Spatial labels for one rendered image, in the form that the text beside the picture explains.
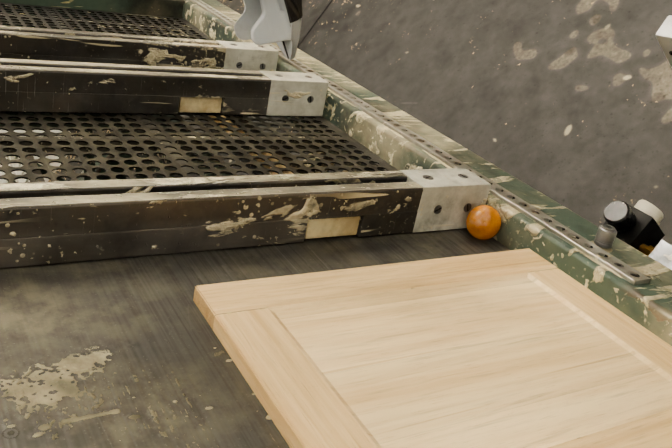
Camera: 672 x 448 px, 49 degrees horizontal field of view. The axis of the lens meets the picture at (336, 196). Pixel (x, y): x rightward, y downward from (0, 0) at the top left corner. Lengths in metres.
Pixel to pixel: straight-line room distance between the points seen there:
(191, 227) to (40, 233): 0.16
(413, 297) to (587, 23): 1.82
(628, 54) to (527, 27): 0.41
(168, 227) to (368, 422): 0.34
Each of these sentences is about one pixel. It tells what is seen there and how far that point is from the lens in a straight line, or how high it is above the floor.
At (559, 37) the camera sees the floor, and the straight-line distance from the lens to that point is 2.59.
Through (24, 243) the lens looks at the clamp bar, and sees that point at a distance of 0.83.
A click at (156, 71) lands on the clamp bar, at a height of 1.19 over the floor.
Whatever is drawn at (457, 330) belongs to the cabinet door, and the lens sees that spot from 0.82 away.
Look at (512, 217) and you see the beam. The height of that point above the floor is 0.90.
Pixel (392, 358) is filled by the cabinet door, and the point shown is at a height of 1.17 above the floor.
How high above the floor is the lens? 1.75
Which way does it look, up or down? 40 degrees down
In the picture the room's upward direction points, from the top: 51 degrees counter-clockwise
